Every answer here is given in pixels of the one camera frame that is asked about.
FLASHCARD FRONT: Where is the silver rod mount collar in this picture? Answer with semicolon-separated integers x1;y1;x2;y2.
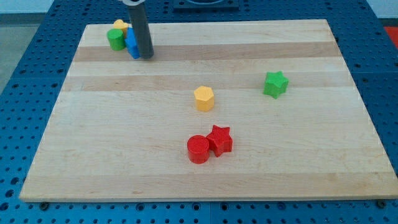
121;0;146;6

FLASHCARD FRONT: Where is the yellow hexagon block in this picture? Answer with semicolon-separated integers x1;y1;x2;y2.
194;86;215;112

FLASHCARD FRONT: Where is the yellow heart block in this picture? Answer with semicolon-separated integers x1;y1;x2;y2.
113;19;129;38

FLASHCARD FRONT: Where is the green star block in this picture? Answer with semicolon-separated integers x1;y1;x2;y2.
263;71;289;99

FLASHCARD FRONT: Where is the red star block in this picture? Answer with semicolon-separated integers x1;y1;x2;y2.
206;125;233;157

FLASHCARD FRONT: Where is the green cylinder block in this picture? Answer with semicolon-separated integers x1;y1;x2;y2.
106;29;126;51

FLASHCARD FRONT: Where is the red cylinder block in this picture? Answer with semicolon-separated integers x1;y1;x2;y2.
187;135;210;164

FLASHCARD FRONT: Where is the light wooden board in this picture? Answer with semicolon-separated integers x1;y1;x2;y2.
20;19;397;202

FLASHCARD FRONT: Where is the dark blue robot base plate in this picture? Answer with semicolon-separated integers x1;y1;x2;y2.
172;0;239;11

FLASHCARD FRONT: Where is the blue block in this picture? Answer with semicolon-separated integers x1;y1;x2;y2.
125;27;140;59

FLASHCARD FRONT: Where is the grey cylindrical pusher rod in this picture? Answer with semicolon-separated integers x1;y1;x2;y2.
127;3;154;59

